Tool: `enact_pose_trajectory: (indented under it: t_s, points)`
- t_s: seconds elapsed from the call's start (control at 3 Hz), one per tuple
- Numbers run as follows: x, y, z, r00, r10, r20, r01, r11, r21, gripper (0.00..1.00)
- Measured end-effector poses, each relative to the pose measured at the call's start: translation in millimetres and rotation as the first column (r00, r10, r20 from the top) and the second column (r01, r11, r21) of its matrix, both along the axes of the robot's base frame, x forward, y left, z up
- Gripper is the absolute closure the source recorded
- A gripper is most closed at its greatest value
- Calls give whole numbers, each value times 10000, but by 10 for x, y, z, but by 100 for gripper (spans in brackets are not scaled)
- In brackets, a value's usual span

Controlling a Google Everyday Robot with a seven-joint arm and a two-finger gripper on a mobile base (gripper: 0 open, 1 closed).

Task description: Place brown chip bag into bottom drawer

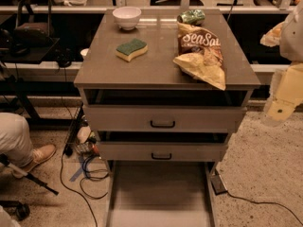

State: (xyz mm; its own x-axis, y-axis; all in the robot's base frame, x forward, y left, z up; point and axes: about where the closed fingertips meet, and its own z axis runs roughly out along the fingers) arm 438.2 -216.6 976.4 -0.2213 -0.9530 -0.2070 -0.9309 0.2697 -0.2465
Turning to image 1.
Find tan leather shoe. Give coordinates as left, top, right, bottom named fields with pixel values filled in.
left=12, top=144, right=56, bottom=173

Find drawer with black handle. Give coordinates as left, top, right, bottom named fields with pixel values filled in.
left=98, top=142, right=227, bottom=162
left=83, top=105, right=246, bottom=133

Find white ceramic bowl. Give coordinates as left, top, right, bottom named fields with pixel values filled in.
left=113, top=7, right=141, bottom=30

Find black headphones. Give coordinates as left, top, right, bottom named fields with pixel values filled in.
left=55, top=48, right=72, bottom=68

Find brown sea salt chip bag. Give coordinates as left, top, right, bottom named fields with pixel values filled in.
left=173, top=23, right=225, bottom=91

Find black rod tool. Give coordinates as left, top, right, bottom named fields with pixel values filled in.
left=0, top=154, right=59, bottom=195

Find white paper cup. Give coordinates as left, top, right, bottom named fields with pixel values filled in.
left=80, top=48, right=89, bottom=59

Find middle drawer with black handle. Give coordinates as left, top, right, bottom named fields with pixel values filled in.
left=98, top=142, right=227, bottom=162

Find black bag on side table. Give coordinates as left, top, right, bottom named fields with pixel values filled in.
left=14, top=0, right=53, bottom=47

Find grey drawer cabinet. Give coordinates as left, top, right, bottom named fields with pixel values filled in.
left=73, top=8, right=262, bottom=163

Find black power adapter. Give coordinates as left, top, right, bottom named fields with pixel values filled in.
left=210, top=175, right=227, bottom=195

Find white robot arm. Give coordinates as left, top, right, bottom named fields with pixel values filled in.
left=260, top=1, right=303, bottom=126

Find open bottom drawer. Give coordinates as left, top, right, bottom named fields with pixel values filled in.
left=105, top=161, right=219, bottom=227

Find black side table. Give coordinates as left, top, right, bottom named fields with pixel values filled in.
left=0, top=38, right=59, bottom=120

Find top drawer with black handle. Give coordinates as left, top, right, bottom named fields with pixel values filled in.
left=83, top=105, right=246, bottom=133

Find crushed green soda can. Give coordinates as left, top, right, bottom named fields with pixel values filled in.
left=177, top=9, right=205, bottom=26

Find person's leg in beige trousers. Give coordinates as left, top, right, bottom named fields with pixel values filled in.
left=0, top=113, right=33, bottom=167

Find black caster wheel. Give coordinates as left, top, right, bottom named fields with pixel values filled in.
left=15, top=203, right=30, bottom=220

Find green yellow sponge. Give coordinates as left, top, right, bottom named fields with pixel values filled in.
left=116, top=39, right=148, bottom=62

